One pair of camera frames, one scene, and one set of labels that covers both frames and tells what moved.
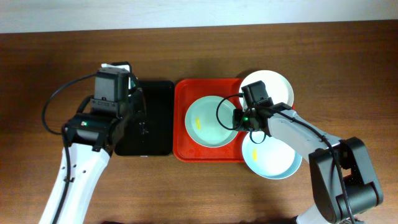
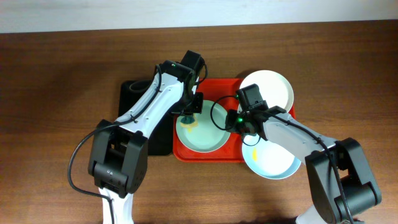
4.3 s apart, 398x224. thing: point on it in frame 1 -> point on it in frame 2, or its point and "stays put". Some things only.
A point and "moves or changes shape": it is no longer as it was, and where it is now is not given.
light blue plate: [270, 158] stays put
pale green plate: [201, 123] moves or changes shape
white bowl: [278, 87] stays put
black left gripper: [138, 97] -> [197, 108]
